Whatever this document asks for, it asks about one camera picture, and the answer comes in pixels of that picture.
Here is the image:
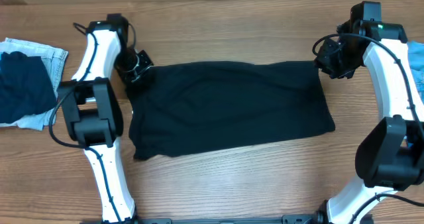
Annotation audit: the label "black t-shirt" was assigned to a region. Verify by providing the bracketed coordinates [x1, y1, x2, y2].
[127, 61, 335, 160]

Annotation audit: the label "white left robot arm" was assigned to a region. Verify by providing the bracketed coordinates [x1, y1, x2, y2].
[55, 14, 153, 223]

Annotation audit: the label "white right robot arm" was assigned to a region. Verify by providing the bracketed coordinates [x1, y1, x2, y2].
[312, 19, 423, 223]

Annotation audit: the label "folded light denim garment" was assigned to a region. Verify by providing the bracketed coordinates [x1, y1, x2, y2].
[1, 38, 69, 131]

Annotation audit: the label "blue denim jeans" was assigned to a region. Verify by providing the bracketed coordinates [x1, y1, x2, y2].
[407, 41, 424, 101]

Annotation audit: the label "folded navy garment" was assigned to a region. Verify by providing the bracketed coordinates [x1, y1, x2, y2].
[1, 51, 56, 123]

